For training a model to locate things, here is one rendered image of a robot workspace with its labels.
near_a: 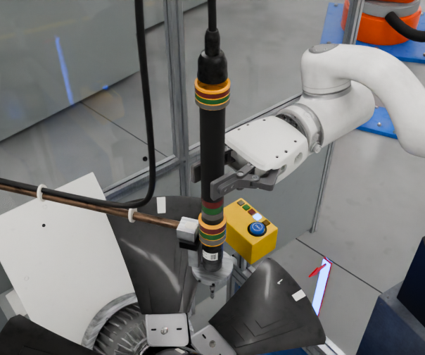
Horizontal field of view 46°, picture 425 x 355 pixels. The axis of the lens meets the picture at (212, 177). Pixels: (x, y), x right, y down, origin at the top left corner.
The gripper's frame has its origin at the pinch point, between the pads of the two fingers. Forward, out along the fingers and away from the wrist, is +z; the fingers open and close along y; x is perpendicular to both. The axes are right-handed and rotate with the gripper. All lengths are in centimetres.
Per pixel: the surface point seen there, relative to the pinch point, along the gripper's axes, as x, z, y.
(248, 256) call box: -64, -31, 23
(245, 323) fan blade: -46.8, -8.6, -0.4
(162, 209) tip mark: -24.0, -2.6, 19.3
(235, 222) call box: -58, -33, 30
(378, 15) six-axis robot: -137, -325, 185
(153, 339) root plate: -42.3, 9.8, 6.3
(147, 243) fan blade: -28.9, 2.5, 17.5
